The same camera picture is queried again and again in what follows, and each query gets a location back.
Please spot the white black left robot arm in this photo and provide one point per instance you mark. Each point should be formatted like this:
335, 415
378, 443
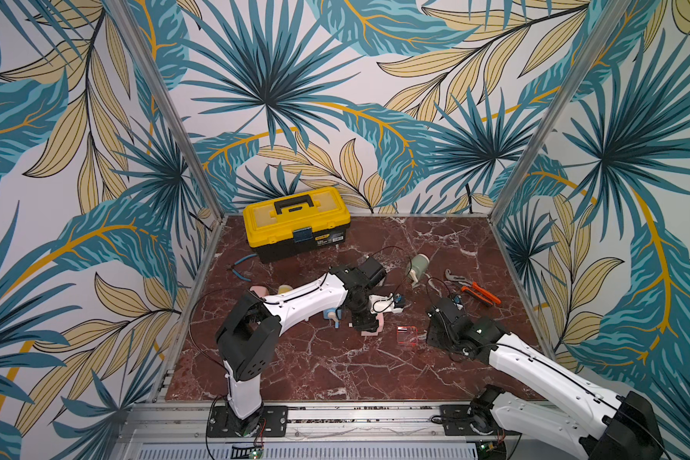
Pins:
249, 335

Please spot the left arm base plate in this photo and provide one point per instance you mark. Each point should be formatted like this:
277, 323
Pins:
271, 421

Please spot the blue pencil sharpener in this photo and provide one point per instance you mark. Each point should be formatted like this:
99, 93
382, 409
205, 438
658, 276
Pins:
334, 316

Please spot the pink transparent tray back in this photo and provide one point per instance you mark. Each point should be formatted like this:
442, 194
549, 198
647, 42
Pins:
407, 336

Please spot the aluminium front rail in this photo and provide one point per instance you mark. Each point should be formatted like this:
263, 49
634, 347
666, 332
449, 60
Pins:
340, 430

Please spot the yellow black toolbox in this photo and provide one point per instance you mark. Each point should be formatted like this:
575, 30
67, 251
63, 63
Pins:
278, 229

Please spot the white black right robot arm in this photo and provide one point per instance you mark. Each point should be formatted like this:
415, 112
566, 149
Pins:
584, 419

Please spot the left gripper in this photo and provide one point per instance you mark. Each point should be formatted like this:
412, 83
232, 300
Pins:
365, 323

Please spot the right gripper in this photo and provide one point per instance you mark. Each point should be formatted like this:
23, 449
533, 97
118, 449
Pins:
439, 321

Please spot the green pencil sharpener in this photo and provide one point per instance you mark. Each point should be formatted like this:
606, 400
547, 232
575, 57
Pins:
417, 269

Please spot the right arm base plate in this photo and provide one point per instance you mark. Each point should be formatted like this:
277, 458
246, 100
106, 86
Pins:
465, 420

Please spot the orange handled pliers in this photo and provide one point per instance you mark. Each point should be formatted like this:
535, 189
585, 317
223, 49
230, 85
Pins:
472, 288

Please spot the blue handled cutters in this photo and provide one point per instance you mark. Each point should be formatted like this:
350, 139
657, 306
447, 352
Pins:
237, 268

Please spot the pink sharpener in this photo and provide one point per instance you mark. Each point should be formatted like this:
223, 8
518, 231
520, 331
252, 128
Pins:
260, 290
378, 330

